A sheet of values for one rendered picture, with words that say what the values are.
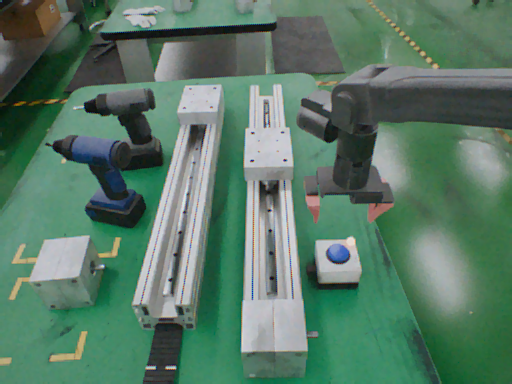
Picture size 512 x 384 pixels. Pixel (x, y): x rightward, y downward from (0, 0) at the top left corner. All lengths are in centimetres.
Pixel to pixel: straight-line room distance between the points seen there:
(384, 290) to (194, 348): 38
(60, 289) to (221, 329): 31
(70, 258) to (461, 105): 69
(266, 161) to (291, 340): 42
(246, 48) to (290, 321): 181
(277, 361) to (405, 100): 43
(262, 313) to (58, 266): 39
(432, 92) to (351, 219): 52
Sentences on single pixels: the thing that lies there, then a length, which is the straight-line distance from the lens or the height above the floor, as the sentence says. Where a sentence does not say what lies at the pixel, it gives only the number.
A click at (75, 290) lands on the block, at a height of 84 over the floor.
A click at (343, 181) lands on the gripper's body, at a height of 105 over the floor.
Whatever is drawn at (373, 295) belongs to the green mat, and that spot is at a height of 78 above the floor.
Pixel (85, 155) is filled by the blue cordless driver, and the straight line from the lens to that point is 88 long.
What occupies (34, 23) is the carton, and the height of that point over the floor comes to 35.
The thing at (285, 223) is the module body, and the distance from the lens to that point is 80.
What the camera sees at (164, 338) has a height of 79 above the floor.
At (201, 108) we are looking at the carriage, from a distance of 111.
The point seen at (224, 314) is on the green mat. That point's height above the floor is 78.
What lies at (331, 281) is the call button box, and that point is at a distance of 79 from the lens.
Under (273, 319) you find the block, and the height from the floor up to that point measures 87.
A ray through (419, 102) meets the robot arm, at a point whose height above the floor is 122.
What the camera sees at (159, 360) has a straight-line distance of 74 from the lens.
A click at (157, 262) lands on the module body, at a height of 86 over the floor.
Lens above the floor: 144
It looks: 41 degrees down
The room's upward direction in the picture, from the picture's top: 2 degrees counter-clockwise
